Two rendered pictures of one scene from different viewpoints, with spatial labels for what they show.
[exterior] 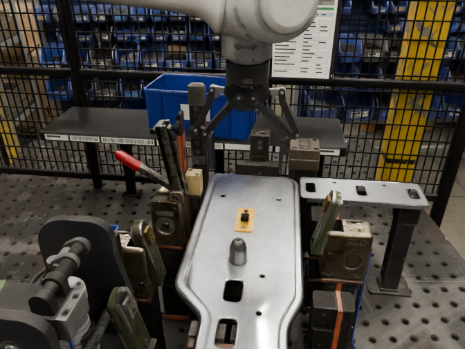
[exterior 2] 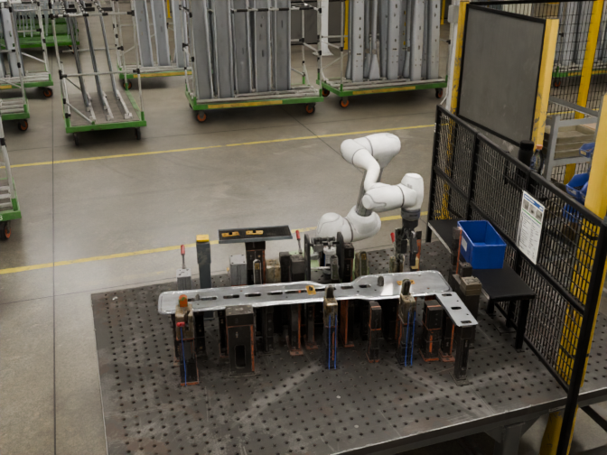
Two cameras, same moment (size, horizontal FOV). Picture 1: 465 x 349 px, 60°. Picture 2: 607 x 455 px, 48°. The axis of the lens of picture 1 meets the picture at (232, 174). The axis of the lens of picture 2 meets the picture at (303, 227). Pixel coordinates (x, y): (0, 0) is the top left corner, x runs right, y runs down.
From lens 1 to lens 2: 2.93 m
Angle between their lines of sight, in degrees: 65
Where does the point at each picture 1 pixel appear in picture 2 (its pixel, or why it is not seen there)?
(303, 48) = (529, 239)
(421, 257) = (499, 392)
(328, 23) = (538, 230)
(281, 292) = (369, 293)
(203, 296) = (358, 282)
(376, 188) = (462, 311)
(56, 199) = (440, 263)
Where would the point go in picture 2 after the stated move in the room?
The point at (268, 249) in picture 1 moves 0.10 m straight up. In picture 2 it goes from (390, 289) to (392, 271)
